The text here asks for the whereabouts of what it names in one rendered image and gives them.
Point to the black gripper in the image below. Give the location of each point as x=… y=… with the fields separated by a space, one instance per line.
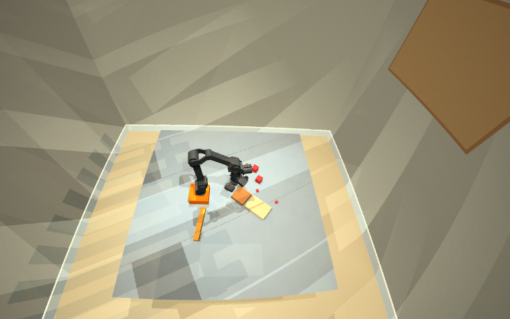
x=231 y=185

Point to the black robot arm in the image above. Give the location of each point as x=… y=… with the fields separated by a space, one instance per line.
x=233 y=163

